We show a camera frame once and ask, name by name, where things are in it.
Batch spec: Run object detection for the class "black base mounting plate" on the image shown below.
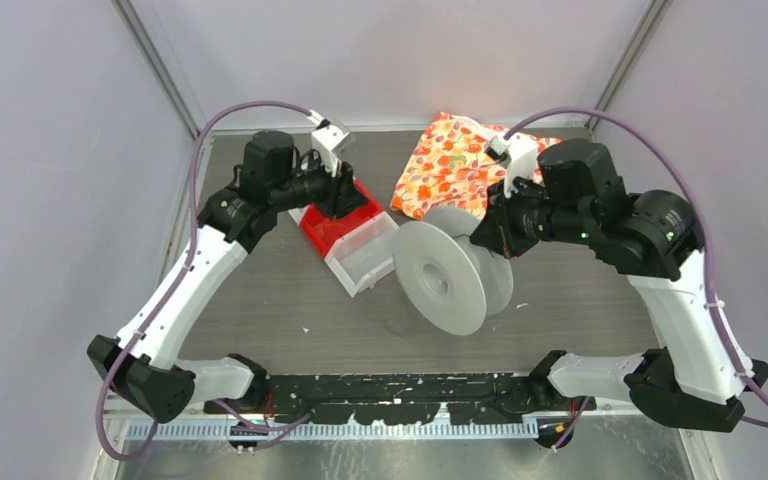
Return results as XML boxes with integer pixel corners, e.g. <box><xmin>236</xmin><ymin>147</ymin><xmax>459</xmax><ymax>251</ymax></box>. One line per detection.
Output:
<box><xmin>225</xmin><ymin>373</ymin><xmax>583</xmax><ymax>426</ymax></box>

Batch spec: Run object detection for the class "white perforated spool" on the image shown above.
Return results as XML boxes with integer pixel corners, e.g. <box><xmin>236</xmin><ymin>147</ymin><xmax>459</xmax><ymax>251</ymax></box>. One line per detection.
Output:
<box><xmin>392</xmin><ymin>206</ymin><xmax>514</xmax><ymax>336</ymax></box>

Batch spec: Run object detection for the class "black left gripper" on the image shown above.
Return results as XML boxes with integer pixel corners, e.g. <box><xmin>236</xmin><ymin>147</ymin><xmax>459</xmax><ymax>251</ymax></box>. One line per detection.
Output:
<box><xmin>272</xmin><ymin>149</ymin><xmax>370</xmax><ymax>222</ymax></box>

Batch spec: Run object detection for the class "white and red bin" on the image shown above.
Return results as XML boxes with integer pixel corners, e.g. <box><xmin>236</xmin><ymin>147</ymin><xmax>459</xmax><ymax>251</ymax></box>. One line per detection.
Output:
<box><xmin>288</xmin><ymin>181</ymin><xmax>398</xmax><ymax>297</ymax></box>

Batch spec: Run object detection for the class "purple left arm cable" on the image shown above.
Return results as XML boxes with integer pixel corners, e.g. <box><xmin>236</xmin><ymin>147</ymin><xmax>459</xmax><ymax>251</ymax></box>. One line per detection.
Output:
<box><xmin>95</xmin><ymin>100</ymin><xmax>329</xmax><ymax>463</ymax></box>

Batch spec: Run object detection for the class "floral orange cloth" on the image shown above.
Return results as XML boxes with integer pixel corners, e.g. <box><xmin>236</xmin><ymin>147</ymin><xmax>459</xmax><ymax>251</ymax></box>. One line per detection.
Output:
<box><xmin>389</xmin><ymin>111</ymin><xmax>563</xmax><ymax>223</ymax></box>

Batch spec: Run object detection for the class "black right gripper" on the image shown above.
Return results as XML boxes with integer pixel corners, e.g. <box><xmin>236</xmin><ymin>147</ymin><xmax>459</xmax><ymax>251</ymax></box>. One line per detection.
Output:
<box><xmin>472</xmin><ymin>169</ymin><xmax>594</xmax><ymax>257</ymax></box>

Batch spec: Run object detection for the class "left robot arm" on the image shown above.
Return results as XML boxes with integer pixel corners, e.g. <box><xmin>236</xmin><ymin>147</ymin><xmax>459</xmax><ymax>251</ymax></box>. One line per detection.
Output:
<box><xmin>87</xmin><ymin>124</ymin><xmax>368</xmax><ymax>424</ymax></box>

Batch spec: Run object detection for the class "white slotted cable duct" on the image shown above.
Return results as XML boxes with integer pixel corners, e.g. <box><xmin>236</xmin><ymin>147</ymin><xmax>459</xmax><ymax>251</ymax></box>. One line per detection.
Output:
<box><xmin>154</xmin><ymin>417</ymin><xmax>539</xmax><ymax>442</ymax></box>

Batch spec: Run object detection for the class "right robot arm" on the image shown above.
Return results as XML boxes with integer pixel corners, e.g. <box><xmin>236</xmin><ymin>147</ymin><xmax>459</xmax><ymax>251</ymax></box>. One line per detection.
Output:
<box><xmin>470</xmin><ymin>136</ymin><xmax>768</xmax><ymax>433</ymax></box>

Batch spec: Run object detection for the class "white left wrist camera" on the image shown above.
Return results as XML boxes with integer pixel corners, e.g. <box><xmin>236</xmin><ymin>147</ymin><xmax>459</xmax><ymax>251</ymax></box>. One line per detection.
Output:
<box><xmin>307</xmin><ymin>110</ymin><xmax>352</xmax><ymax>177</ymax></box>

